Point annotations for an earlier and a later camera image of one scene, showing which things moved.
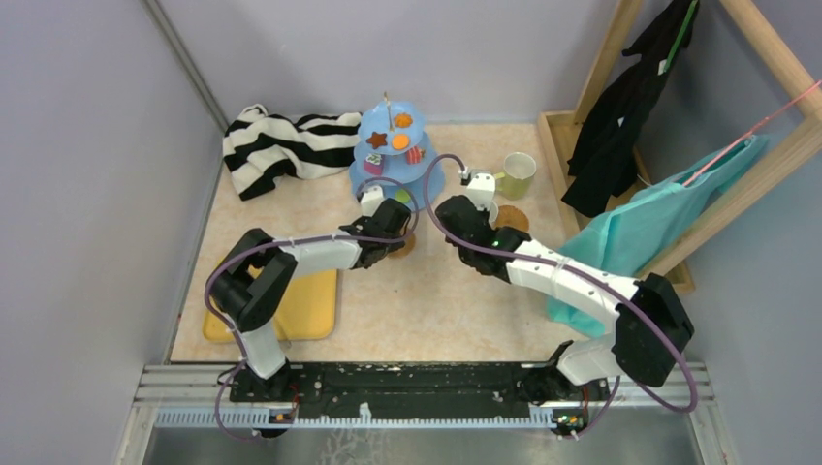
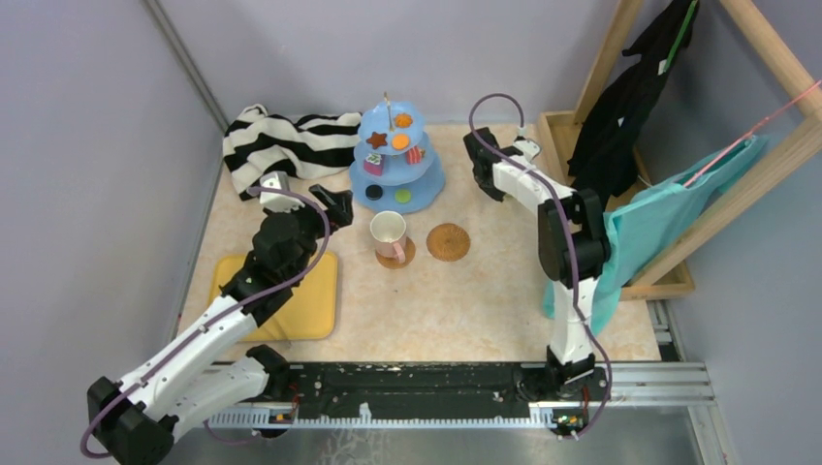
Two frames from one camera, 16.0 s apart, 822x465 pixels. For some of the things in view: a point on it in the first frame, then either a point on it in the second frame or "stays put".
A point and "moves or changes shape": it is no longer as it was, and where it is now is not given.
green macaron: [402, 196] stays put
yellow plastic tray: [309, 311] stays put
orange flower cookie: [403, 120] stays put
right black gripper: [449, 239] to [494, 194]
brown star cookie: [377, 139] stays put
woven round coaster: [406, 250] moves or changes shape
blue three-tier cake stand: [392, 146] stays put
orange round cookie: [400, 141] stays put
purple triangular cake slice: [373, 164] stays put
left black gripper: [396, 246] to [336, 202]
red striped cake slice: [414, 155] stays put
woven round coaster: [511, 216] to [448, 242]
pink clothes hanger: [761, 124] stays put
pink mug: [493, 214] moves or changes shape
